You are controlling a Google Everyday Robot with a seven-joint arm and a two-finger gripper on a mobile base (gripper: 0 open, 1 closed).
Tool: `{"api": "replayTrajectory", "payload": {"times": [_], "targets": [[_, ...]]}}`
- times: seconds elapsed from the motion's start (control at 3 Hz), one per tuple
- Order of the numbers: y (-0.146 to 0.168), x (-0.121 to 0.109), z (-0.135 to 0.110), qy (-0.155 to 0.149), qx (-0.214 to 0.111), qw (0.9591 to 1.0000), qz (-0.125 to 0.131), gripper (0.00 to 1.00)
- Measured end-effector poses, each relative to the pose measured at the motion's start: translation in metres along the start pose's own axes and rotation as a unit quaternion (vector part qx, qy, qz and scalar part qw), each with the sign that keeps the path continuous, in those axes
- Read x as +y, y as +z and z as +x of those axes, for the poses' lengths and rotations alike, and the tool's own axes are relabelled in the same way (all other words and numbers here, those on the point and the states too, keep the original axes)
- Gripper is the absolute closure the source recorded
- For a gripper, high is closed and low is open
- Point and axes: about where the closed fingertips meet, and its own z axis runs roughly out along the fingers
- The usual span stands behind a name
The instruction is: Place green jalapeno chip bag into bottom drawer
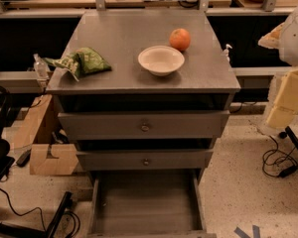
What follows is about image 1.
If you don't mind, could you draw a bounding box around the black power adapter right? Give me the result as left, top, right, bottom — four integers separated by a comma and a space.
278, 165, 298, 179

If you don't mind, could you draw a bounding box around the green jalapeno chip bag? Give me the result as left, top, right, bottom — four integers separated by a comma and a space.
43, 48, 111, 81

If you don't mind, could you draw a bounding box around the black chair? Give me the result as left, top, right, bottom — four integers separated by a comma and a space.
0, 86, 15, 180

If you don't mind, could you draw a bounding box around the clear plastic bottle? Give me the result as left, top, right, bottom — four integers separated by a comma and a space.
34, 54, 49, 79

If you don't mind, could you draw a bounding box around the grey middle drawer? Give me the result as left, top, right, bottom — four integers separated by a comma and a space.
76, 150, 213, 171

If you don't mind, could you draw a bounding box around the black stand base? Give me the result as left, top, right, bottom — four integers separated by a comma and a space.
279, 126, 298, 151

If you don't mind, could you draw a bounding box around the wooden cutout board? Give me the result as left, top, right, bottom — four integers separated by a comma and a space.
30, 144, 78, 176

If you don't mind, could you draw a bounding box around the black power brick left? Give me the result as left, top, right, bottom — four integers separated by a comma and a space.
16, 150, 31, 167

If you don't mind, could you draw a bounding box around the grey open bottom drawer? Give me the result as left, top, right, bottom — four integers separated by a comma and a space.
87, 170, 217, 238

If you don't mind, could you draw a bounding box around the black floor cable left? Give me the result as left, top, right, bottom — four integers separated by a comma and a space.
0, 185, 81, 238

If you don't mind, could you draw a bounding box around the grey drawer cabinet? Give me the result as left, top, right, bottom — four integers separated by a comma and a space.
45, 9, 241, 183

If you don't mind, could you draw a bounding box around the white pump bottle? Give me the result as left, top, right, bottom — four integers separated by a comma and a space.
223, 44, 232, 61

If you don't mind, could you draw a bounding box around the orange fruit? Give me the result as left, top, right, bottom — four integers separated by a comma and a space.
169, 28, 191, 52

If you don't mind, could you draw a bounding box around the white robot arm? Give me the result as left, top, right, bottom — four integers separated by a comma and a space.
258, 6, 298, 129

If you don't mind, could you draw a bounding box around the white bowl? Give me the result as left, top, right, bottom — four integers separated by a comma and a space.
138, 46, 185, 76

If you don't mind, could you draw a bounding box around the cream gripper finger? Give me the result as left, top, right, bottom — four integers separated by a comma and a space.
258, 23, 283, 49
266, 67, 298, 129

